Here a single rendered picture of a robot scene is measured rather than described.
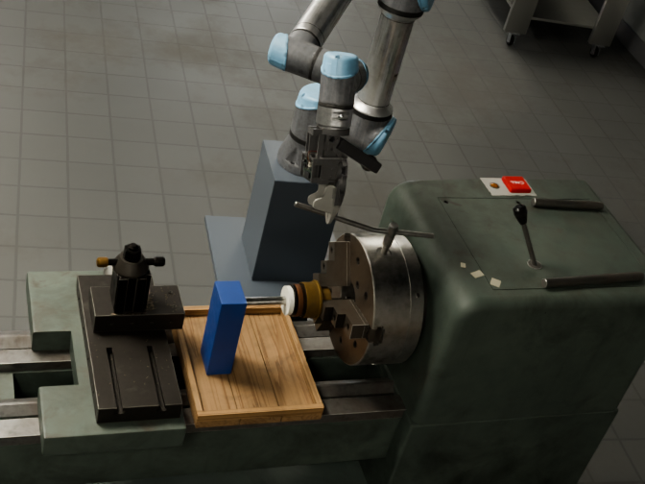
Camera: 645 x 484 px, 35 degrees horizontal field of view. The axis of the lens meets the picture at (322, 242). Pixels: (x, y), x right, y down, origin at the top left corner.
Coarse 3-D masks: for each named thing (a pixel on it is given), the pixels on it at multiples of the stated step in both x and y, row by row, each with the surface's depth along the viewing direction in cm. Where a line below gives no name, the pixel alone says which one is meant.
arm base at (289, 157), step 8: (288, 136) 275; (296, 136) 271; (288, 144) 274; (296, 144) 272; (304, 144) 270; (280, 152) 276; (288, 152) 274; (296, 152) 273; (280, 160) 276; (288, 160) 274; (296, 160) 274; (288, 168) 274; (296, 168) 273
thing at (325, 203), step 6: (330, 186) 216; (324, 192) 216; (330, 192) 216; (318, 198) 216; (324, 198) 216; (330, 198) 217; (318, 204) 216; (324, 204) 217; (330, 204) 217; (324, 210) 217; (330, 210) 218; (336, 210) 218; (330, 216) 219; (330, 222) 220
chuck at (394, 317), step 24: (360, 240) 234; (360, 264) 234; (384, 264) 230; (336, 288) 248; (360, 288) 234; (384, 288) 227; (408, 288) 230; (384, 312) 227; (408, 312) 229; (336, 336) 248; (384, 336) 229; (360, 360) 234; (384, 360) 237
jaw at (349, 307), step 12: (324, 300) 235; (336, 300) 236; (348, 300) 237; (324, 312) 233; (336, 312) 231; (348, 312) 232; (360, 312) 233; (336, 324) 232; (348, 324) 230; (360, 324) 229; (348, 336) 230; (360, 336) 230; (372, 336) 229
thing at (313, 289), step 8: (312, 280) 239; (296, 288) 234; (304, 288) 235; (312, 288) 234; (320, 288) 235; (328, 288) 238; (296, 296) 233; (304, 296) 234; (312, 296) 234; (320, 296) 234; (328, 296) 236; (296, 304) 233; (304, 304) 234; (312, 304) 233; (320, 304) 234; (296, 312) 234; (304, 312) 235; (312, 312) 234; (320, 312) 235
